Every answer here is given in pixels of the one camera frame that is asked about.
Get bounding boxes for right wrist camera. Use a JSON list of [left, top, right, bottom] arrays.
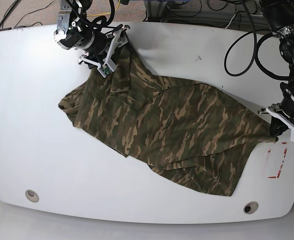
[[97, 60, 117, 78]]

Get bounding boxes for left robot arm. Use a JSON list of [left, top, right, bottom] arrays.
[[233, 0, 294, 142]]

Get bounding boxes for right table cable grommet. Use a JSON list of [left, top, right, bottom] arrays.
[[243, 201, 259, 215]]

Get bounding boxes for red tape marking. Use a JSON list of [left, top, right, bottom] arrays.
[[264, 141, 289, 179]]

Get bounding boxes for white cable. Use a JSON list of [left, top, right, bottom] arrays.
[[224, 12, 245, 30]]

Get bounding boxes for table cable grommet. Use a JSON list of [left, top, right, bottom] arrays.
[[243, 201, 259, 215], [25, 189, 39, 203]]

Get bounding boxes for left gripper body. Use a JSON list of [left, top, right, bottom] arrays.
[[258, 101, 294, 130]]

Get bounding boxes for yellow cable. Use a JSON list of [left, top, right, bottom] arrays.
[[86, 0, 120, 19]]

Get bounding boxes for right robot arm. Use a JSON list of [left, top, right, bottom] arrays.
[[54, 0, 130, 77]]

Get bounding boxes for grey metal stand base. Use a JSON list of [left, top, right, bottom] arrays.
[[143, 0, 174, 23]]

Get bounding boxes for left table cable grommet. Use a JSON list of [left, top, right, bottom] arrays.
[[25, 189, 39, 203]]

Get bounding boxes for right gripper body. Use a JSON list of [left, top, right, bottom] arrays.
[[78, 24, 131, 68]]

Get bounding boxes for black floor cables left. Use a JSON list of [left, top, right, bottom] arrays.
[[0, 0, 58, 33]]

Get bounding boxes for camouflage t-shirt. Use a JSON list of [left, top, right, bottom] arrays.
[[58, 44, 278, 197]]

